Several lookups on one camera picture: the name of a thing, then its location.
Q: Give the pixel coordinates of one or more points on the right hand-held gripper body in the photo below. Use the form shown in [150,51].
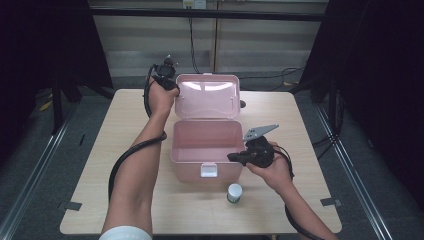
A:
[261,151]

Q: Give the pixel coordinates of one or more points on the black horizontal bar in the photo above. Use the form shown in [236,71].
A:
[206,14]

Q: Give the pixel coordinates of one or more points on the white bottle with green label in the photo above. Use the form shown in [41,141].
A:
[234,193]

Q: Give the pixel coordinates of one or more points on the pink storage box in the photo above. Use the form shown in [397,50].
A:
[206,143]

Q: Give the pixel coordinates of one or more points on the white wall outlet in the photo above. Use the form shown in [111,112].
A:
[194,3]

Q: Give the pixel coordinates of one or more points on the person's right hand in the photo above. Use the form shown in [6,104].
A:
[275,176]

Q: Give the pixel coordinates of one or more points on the white sleeve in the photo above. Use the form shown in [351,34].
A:
[125,234]

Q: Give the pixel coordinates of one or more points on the black table grommet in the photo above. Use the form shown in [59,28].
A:
[243,104]

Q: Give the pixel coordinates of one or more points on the yellow floor scrap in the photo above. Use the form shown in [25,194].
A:
[45,106]

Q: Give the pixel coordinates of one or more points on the person's left hand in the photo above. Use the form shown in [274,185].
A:
[161,100]

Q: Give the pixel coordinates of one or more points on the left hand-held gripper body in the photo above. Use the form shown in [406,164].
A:
[165,70]

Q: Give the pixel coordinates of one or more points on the metal floor rail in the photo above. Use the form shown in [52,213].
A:
[353,176]
[30,176]

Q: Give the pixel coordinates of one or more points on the dark curtain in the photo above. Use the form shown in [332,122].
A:
[376,66]
[40,50]

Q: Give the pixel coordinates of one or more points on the black metal stand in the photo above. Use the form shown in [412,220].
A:
[57,106]

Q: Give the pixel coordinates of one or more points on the small black floor strip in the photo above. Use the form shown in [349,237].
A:
[82,140]

